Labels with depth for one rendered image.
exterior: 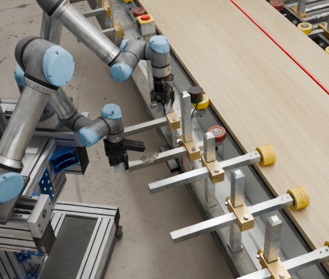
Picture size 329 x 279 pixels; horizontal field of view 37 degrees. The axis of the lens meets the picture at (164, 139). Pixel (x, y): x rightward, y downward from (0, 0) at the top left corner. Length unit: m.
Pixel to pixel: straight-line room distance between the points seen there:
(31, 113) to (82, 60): 2.92
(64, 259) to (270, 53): 1.52
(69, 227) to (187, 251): 0.68
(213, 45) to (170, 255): 1.20
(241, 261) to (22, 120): 0.98
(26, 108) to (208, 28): 1.58
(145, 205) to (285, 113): 1.19
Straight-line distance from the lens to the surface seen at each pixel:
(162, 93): 2.00
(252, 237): 2.17
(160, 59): 1.94
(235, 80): 2.52
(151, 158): 2.15
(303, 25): 2.99
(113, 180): 3.31
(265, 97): 2.41
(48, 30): 2.09
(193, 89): 2.08
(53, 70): 1.59
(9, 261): 2.54
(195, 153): 2.17
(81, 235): 2.78
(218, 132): 2.20
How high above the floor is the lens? 2.34
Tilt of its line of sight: 41 degrees down
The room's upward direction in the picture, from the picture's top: 5 degrees counter-clockwise
